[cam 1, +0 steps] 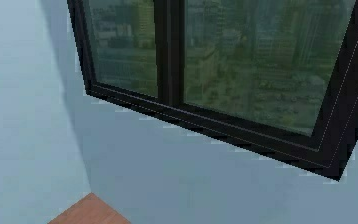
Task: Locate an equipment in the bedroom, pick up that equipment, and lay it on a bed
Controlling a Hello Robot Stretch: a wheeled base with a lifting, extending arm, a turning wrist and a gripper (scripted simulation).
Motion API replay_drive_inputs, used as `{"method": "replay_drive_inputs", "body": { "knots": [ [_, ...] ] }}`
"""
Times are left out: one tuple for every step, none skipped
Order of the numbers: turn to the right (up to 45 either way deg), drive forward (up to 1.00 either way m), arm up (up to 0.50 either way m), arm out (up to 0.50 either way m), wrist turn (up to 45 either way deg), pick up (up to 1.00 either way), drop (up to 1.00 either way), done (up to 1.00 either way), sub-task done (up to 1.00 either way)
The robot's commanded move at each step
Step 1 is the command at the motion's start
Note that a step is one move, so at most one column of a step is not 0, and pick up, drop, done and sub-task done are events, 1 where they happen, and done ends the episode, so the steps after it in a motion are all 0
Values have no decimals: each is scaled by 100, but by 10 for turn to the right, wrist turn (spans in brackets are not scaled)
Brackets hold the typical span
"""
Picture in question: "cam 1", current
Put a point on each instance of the black framed window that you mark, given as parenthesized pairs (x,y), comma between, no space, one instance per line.
(169,53)

